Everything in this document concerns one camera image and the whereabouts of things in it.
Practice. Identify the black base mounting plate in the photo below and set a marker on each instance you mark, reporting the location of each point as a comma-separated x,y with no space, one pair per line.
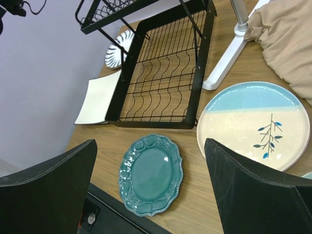
103,214

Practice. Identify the beige cloth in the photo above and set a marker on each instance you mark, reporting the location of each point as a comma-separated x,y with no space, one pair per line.
283,28

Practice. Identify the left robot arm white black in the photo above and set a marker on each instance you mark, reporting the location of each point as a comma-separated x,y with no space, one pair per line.
16,7

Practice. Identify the silver clothes rack stand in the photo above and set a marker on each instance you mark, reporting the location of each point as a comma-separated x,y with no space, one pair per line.
235,47

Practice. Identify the mint green plate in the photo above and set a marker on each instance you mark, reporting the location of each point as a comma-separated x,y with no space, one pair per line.
307,175

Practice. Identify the black wire dish rack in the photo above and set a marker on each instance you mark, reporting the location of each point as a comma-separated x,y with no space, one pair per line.
163,71

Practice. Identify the teal scalloped plate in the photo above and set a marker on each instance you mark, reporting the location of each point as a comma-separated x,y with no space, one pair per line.
150,175

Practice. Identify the beige plate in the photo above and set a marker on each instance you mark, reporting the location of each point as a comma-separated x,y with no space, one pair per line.
259,120

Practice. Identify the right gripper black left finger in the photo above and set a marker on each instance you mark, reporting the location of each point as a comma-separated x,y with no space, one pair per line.
48,198

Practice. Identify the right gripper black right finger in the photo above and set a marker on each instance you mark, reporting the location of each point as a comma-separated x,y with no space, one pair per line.
255,199

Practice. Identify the white blue striped plate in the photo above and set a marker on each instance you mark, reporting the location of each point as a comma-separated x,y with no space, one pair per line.
113,54

